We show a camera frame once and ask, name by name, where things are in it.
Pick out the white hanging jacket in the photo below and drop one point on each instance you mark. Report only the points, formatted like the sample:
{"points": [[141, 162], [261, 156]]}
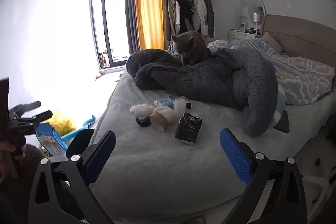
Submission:
{"points": [[199, 11]]}

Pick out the black tissue pack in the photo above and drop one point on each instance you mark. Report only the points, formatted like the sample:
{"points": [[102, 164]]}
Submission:
{"points": [[187, 129]]}

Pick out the beige hanging garment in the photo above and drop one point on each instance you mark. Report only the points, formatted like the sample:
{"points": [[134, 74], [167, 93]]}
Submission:
{"points": [[170, 16]]}

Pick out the grey-blue hanging garment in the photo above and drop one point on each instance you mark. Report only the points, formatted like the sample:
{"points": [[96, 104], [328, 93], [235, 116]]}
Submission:
{"points": [[210, 19]]}

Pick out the table lamp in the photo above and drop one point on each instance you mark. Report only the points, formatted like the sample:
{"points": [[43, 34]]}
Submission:
{"points": [[257, 18]]}

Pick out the bed with white cover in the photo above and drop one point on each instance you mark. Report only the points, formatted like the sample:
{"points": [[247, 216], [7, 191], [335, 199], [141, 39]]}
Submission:
{"points": [[162, 174]]}

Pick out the dark fuzzy cloth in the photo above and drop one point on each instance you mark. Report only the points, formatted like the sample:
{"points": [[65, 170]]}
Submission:
{"points": [[30, 161]]}

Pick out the dark grey fleece blanket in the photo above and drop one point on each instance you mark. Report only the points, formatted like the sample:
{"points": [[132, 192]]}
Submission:
{"points": [[204, 82]]}

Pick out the white dresser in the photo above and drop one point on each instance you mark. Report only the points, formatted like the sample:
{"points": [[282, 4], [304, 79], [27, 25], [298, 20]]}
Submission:
{"points": [[241, 35]]}

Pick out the yellow plastic bag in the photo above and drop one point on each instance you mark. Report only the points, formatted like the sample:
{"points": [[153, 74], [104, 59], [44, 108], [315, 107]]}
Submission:
{"points": [[64, 124]]}

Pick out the yellow curtain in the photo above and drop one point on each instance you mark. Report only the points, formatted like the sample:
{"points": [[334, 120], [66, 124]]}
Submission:
{"points": [[148, 3]]}

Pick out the black phone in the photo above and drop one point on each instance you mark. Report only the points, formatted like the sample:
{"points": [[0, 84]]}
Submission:
{"points": [[283, 123]]}

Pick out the dark teal bin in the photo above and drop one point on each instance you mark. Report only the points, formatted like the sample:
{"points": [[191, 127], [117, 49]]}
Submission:
{"points": [[78, 142]]}

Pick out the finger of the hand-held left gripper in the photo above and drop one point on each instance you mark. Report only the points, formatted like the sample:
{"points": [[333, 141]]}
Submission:
{"points": [[43, 115], [30, 105]]}

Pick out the grey cat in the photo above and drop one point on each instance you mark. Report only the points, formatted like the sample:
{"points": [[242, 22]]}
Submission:
{"points": [[191, 47]]}

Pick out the black-framed window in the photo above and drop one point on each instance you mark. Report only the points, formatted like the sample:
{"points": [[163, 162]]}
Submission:
{"points": [[115, 16]]}

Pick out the clear plastic bubble wrap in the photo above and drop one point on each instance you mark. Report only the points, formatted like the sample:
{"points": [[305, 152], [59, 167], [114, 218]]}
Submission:
{"points": [[179, 106]]}

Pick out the beige pillow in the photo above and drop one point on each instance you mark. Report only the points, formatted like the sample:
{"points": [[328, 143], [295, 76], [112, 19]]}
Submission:
{"points": [[271, 41]]}

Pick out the round mirror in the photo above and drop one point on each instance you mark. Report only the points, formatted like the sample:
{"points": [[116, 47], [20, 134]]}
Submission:
{"points": [[256, 5]]}

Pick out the person's left hand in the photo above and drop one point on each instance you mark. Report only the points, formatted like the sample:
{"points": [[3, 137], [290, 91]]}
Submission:
{"points": [[8, 146]]}

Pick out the blue pet food bag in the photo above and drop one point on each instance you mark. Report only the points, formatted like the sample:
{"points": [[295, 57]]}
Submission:
{"points": [[50, 138]]}

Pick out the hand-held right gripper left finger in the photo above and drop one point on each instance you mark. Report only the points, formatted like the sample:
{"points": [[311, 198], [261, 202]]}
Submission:
{"points": [[101, 158]]}

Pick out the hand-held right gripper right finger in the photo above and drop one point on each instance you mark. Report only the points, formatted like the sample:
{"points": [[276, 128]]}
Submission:
{"points": [[235, 155]]}

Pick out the blue plush toy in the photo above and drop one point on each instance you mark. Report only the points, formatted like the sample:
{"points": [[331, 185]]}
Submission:
{"points": [[88, 124]]}

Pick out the blue cloud-patterned duvet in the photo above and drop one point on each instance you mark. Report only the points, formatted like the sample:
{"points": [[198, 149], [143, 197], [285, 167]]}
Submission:
{"points": [[296, 69]]}

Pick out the beige headboard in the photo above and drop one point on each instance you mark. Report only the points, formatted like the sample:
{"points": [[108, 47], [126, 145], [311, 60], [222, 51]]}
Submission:
{"points": [[302, 37]]}

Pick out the white tissue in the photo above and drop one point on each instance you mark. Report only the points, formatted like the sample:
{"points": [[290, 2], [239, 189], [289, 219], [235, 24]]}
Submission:
{"points": [[141, 110]]}

